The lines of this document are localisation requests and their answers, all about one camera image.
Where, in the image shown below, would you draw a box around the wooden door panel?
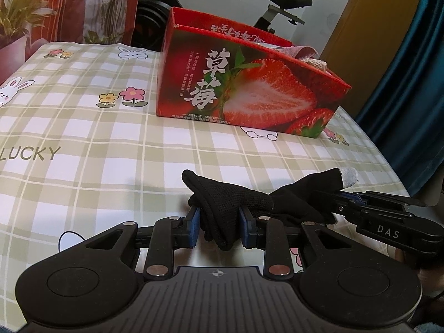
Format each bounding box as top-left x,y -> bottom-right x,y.
317,0 -> 425,73

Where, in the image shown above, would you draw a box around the beige knitted cloth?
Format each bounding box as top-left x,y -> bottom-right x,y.
302,57 -> 329,74

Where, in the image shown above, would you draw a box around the pink waffle cloth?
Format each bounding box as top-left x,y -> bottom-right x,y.
274,44 -> 319,61

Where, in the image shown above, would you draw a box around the black knit glove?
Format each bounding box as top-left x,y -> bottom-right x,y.
182,169 -> 278,251

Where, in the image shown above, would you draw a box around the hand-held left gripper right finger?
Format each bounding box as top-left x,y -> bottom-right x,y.
239,206 -> 373,281

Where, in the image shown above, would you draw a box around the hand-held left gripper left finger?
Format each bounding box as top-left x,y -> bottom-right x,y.
81,206 -> 202,281

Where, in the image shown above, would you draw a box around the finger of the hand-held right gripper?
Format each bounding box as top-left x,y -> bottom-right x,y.
342,190 -> 414,206
312,190 -> 365,223

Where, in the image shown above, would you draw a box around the teal curtain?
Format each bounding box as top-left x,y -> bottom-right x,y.
355,0 -> 444,198

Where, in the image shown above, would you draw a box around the red strawberry print cardboard box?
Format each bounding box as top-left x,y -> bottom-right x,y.
155,6 -> 352,140

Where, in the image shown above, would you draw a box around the black glove with grey fingertip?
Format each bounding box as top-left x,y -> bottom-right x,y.
271,167 -> 359,226

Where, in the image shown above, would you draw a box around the green checked rabbit print tablecloth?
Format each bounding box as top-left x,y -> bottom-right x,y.
0,41 -> 412,285

